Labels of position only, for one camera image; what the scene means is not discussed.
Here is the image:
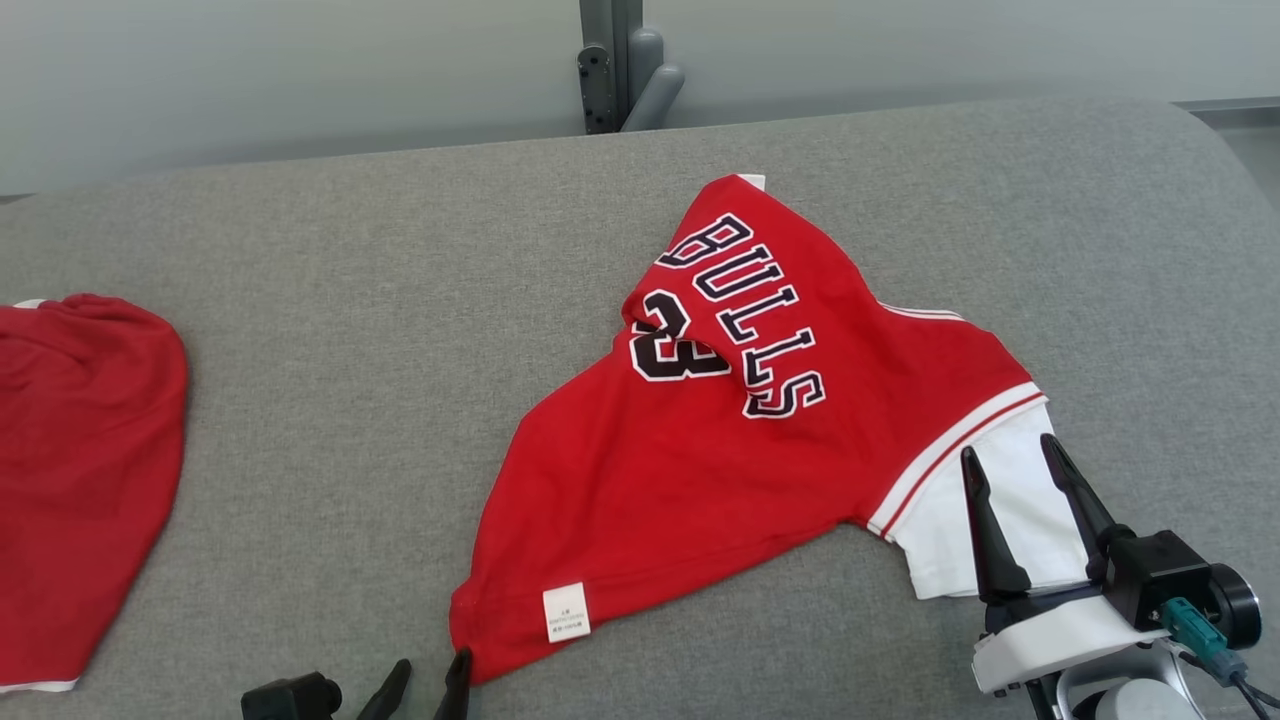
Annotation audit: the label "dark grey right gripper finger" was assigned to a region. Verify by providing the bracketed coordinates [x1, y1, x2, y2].
[1040, 433, 1137, 584]
[960, 446, 1033, 604]

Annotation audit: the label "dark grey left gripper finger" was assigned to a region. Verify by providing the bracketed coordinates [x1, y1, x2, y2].
[358, 658, 414, 720]
[433, 648, 474, 720]

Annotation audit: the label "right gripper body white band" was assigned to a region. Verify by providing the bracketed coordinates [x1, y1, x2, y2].
[972, 582, 1167, 696]

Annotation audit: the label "red jersey with white sleeves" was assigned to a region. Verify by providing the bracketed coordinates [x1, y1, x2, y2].
[448, 173, 1101, 686]

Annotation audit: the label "red shorts with white stripes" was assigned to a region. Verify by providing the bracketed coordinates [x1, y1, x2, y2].
[0, 293, 191, 694]

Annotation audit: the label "grey round strut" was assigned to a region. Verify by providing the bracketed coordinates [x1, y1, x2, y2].
[620, 27, 686, 133]

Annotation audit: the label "right camera cable teal plug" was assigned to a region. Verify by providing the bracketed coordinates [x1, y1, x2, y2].
[1160, 597, 1280, 713]

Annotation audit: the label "dark metal bracket plate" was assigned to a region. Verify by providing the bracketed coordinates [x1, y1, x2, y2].
[577, 43, 616, 136]

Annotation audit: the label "grey metal partition post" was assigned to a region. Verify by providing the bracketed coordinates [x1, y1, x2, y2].
[580, 0, 646, 131]

